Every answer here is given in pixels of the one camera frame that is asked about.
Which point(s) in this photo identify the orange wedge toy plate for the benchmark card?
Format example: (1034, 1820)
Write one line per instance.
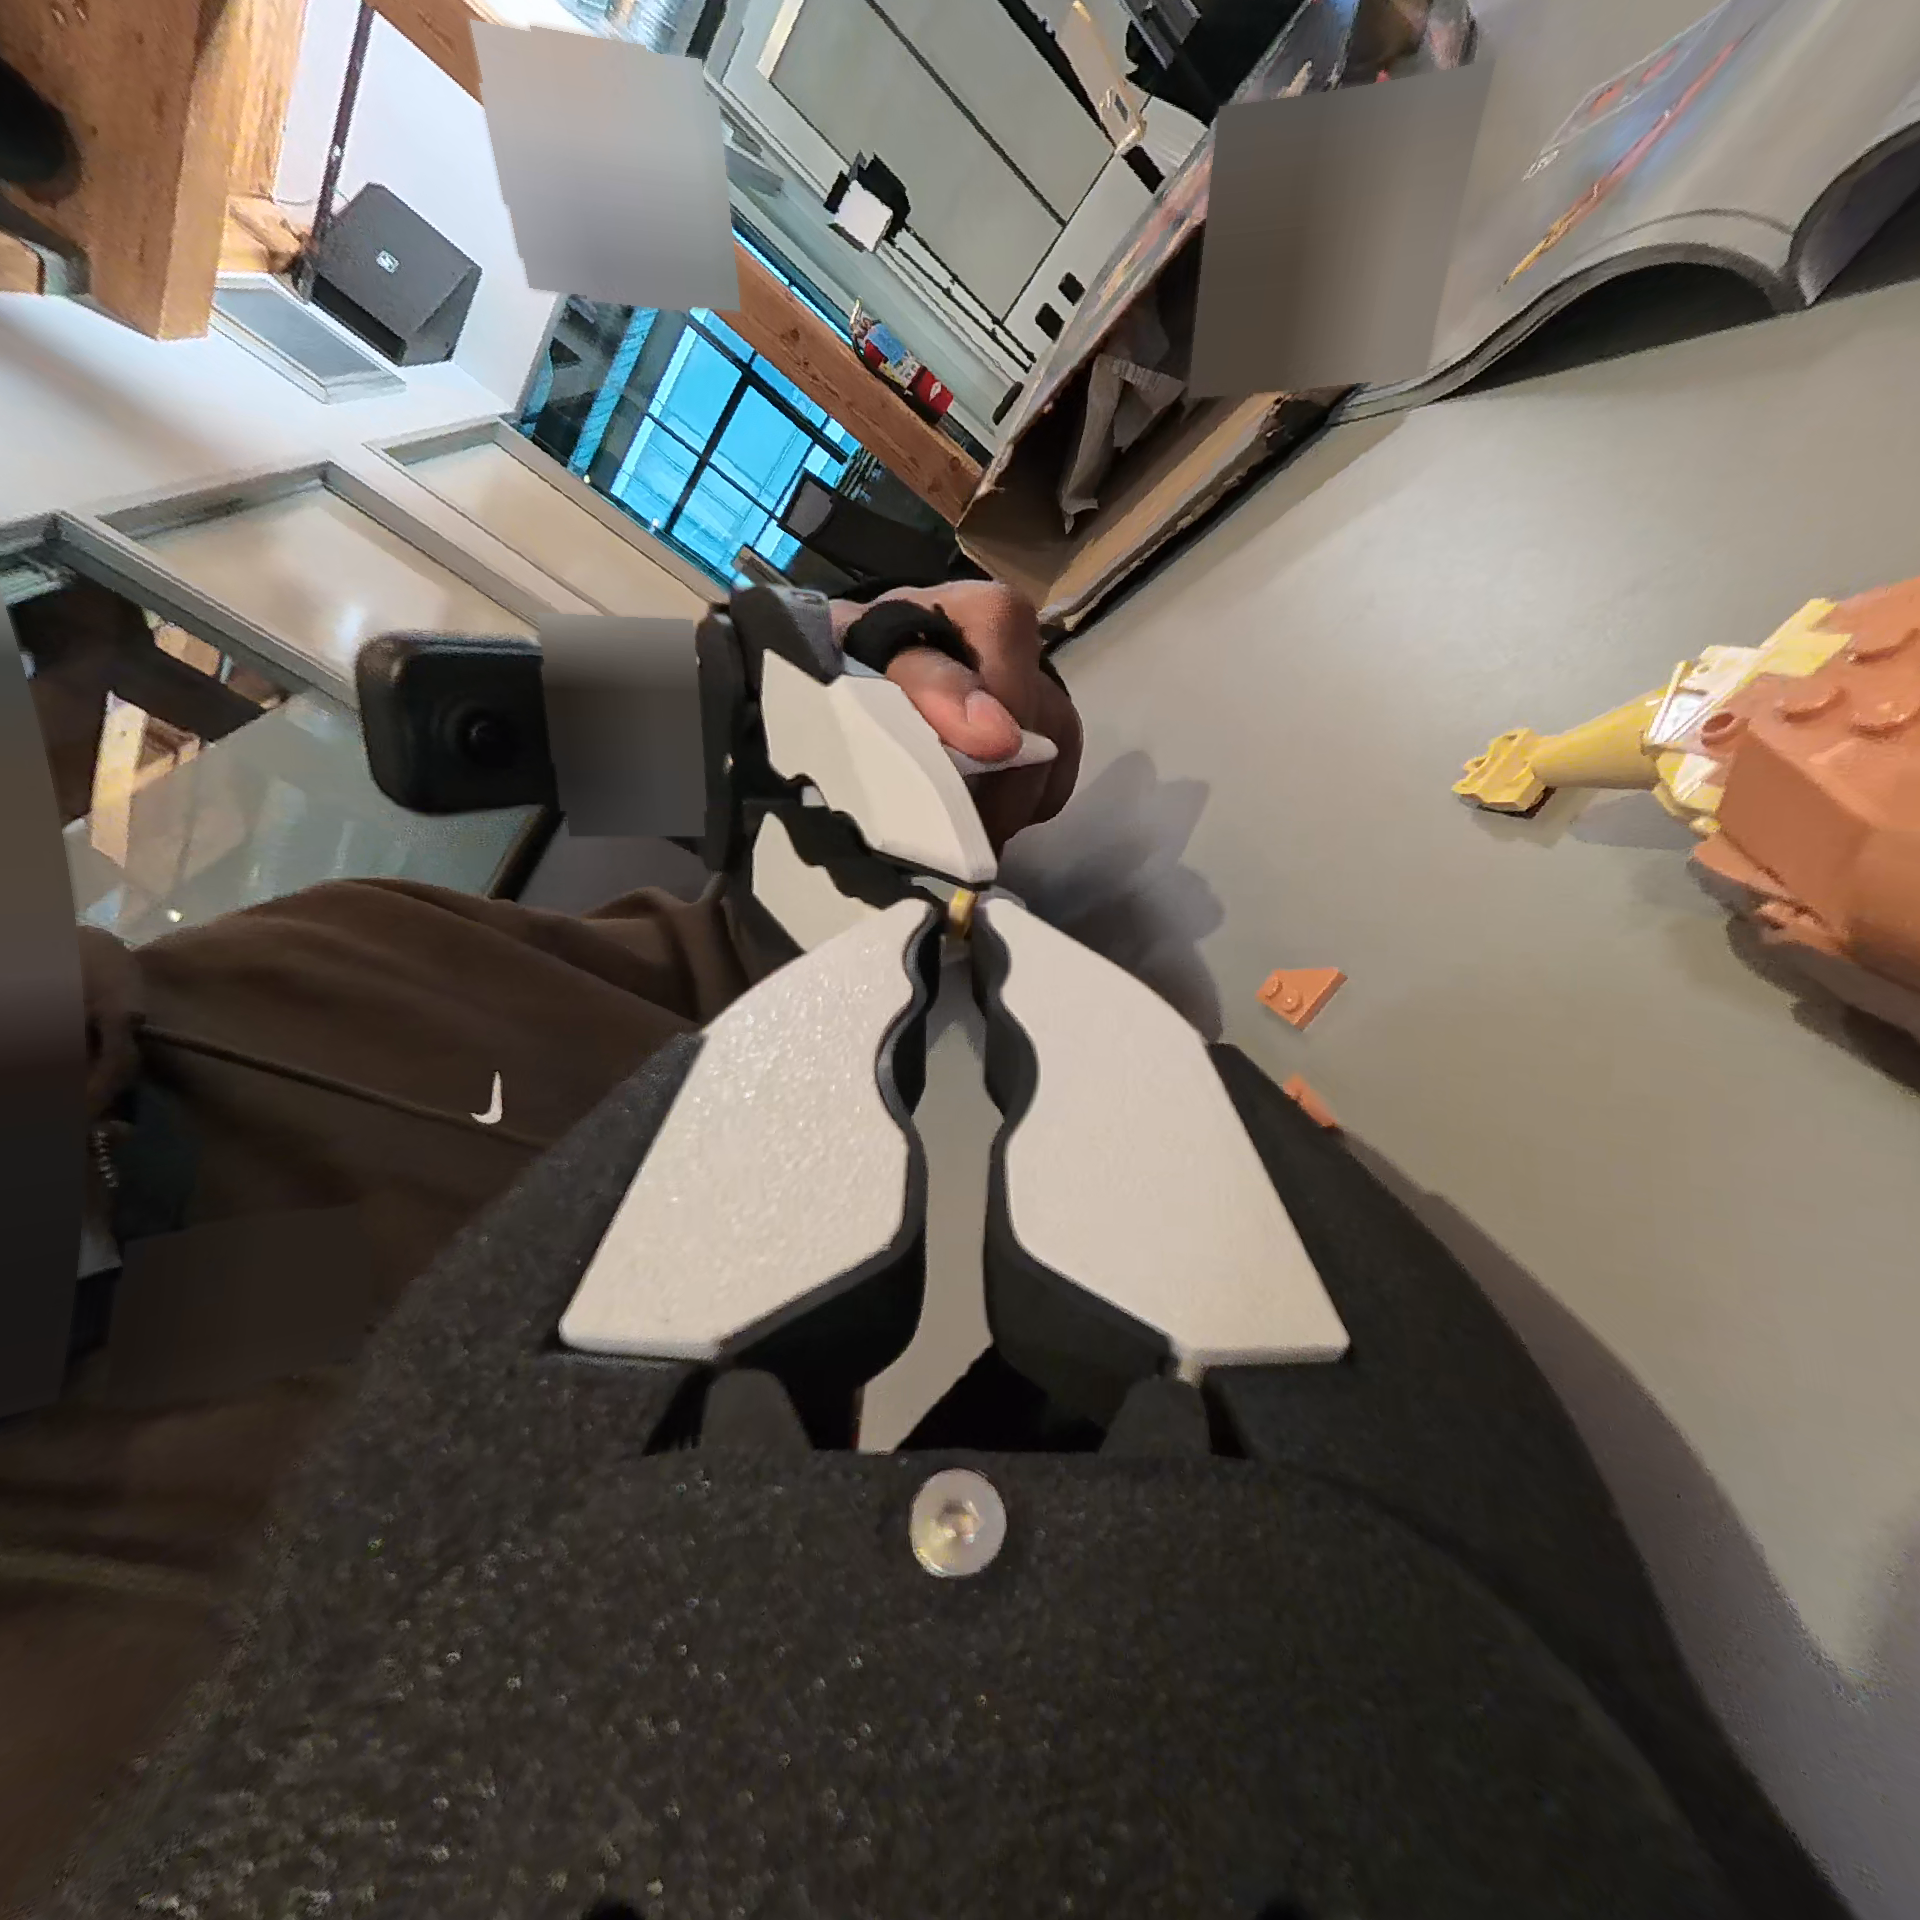
(1312, 1100)
(1301, 998)

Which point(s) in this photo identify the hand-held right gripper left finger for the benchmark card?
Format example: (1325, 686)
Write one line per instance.
(765, 1156)

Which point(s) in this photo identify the grey instruction booklet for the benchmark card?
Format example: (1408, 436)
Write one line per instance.
(1680, 120)

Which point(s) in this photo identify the small tan toy tile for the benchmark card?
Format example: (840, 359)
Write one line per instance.
(962, 910)

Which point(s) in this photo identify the dark framed window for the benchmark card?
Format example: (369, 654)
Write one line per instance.
(704, 436)

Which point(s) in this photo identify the tan toy bracket brick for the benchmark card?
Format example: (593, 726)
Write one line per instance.
(1501, 773)

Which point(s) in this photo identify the person's left hand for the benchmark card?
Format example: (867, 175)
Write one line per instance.
(984, 704)

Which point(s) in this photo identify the black speaker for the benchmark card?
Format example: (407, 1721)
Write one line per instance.
(390, 271)

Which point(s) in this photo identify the orange toy brick model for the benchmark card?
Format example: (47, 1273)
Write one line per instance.
(1829, 781)

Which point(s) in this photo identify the clear plastic bag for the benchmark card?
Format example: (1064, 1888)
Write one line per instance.
(1103, 436)

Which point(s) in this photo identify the wooden beam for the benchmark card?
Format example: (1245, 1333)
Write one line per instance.
(149, 135)
(886, 406)

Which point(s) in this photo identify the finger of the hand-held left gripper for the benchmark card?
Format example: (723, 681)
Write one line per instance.
(786, 893)
(886, 765)

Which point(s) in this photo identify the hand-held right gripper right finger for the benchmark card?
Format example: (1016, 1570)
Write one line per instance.
(1142, 1185)

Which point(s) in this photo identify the square light panel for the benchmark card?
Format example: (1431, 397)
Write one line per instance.
(869, 201)

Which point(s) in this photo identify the cardboard box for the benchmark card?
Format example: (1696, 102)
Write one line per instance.
(1154, 517)

